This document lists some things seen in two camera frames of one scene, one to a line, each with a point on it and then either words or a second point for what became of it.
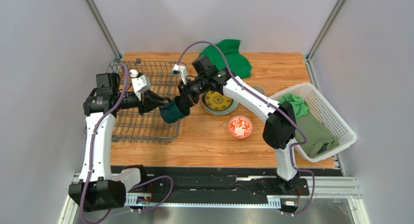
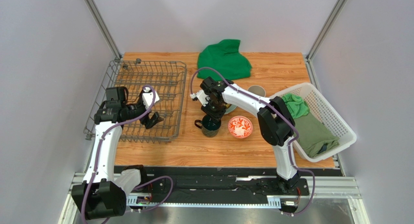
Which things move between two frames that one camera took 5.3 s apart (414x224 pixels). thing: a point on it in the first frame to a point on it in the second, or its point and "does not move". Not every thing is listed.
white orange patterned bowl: (240, 127) does not move
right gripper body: (185, 96) to (211, 109)
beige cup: (259, 89) does not move
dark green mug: (174, 110) to (210, 126)
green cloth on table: (238, 64) does not move
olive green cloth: (320, 140) does not move
